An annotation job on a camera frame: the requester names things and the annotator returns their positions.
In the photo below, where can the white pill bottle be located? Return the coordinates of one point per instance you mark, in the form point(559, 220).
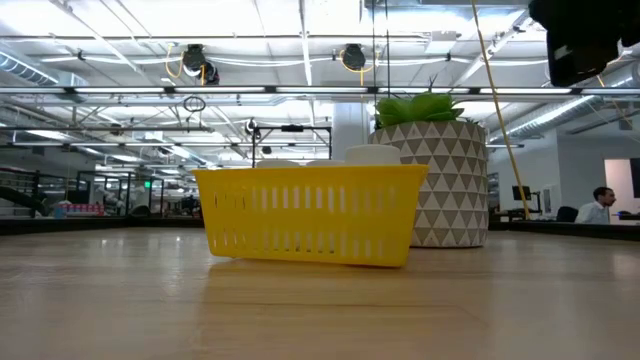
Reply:
point(372, 155)

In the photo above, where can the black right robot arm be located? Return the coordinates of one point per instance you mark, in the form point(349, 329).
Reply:
point(580, 50)

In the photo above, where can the yellow plastic basket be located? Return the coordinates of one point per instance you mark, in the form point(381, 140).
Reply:
point(310, 180)

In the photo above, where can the white building column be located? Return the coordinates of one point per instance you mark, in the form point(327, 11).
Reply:
point(347, 130)

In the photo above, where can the succulents in triangle-patterned pot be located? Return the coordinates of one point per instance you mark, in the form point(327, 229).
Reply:
point(450, 190)

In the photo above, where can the long LED light bar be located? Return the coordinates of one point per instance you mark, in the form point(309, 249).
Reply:
point(225, 90)

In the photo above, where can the black computer monitor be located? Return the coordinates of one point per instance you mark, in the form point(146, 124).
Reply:
point(521, 193)

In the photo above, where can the black office chair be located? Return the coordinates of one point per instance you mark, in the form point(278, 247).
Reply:
point(567, 215)

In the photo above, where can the person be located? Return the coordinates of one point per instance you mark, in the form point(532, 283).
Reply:
point(595, 212)

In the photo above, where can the black background robot frame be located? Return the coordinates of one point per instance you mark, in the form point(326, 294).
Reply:
point(292, 128)

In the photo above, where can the silver ventilation duct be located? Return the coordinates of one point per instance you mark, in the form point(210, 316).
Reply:
point(550, 117)

